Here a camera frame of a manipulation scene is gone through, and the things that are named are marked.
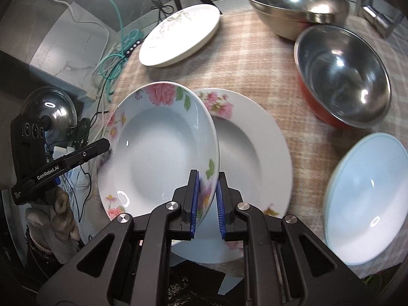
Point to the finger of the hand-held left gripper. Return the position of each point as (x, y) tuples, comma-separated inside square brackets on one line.
[(92, 151)]

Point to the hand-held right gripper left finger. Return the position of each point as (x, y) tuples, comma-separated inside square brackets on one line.
[(195, 204)]

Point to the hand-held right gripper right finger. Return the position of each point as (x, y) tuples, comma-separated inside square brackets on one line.
[(220, 210)]

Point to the pink floral deep plate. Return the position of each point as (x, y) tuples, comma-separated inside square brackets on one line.
[(248, 153), (153, 146)]

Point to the light blue ceramic bowl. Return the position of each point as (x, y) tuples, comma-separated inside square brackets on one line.
[(363, 204)]

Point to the white leaf print plate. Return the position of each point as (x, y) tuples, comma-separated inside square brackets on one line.
[(181, 38)]

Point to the red steel bowl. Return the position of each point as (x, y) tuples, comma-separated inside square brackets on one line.
[(341, 70)]

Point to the person's left hand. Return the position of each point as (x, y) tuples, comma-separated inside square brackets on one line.
[(60, 216)]

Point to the black clip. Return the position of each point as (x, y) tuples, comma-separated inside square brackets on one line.
[(78, 130)]

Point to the white plug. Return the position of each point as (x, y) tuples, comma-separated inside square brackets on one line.
[(62, 152)]

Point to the steel pot lid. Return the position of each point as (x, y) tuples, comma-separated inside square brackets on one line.
[(57, 105)]

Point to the beige plaid cloth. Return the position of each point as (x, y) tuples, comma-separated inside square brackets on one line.
[(255, 67)]

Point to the black switch strip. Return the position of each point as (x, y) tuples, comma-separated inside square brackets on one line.
[(132, 48)]

